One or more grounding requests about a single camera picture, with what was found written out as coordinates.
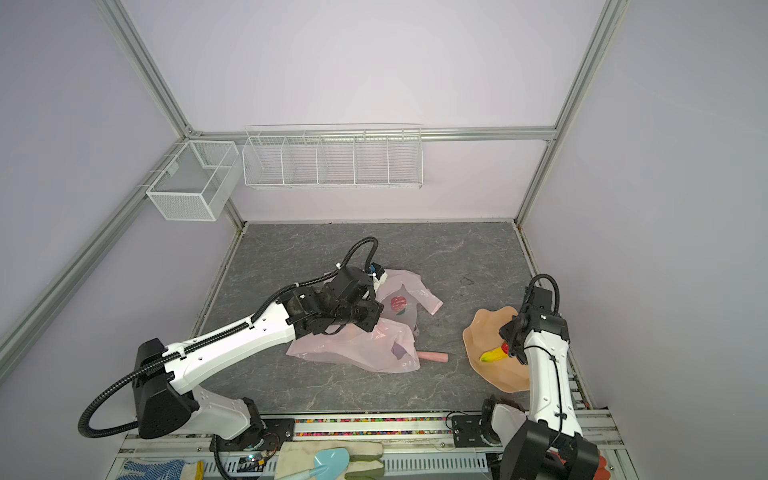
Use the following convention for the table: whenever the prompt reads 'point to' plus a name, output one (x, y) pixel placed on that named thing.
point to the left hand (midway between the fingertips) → (381, 312)
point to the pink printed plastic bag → (390, 346)
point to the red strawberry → (505, 347)
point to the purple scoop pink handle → (433, 357)
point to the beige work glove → (298, 456)
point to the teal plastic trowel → (331, 463)
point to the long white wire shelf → (333, 155)
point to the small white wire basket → (197, 180)
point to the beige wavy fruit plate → (482, 336)
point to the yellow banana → (494, 355)
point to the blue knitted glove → (169, 470)
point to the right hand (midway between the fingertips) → (515, 339)
